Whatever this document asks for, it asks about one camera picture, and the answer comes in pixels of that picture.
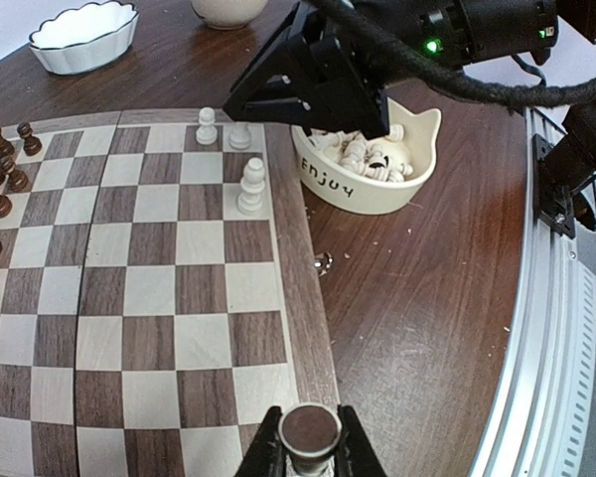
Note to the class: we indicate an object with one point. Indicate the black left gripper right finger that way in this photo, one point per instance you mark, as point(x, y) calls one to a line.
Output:
point(354, 456)

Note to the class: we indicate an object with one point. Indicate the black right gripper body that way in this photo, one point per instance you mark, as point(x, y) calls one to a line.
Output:
point(309, 74)

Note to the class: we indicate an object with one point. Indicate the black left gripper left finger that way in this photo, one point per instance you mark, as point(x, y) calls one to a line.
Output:
point(265, 456)

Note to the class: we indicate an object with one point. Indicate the white pawn chess piece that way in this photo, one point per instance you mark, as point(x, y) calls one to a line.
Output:
point(207, 133)

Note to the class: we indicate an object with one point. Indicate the wooden chess board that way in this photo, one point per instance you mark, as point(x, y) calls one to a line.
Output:
point(146, 324)

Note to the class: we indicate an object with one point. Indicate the dark rook chess piece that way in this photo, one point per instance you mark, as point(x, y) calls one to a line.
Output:
point(32, 145)

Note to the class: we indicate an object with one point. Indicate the cream cat ear bowl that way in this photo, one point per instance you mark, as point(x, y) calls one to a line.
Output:
point(370, 177)

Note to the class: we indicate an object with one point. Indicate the plain white round bowl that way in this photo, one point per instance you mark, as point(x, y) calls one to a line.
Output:
point(228, 14)

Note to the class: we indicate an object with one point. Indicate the white scalloped bowl black rim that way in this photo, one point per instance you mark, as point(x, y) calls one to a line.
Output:
point(85, 39)

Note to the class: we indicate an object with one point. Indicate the aluminium front rail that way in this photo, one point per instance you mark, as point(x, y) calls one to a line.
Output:
point(539, 419)

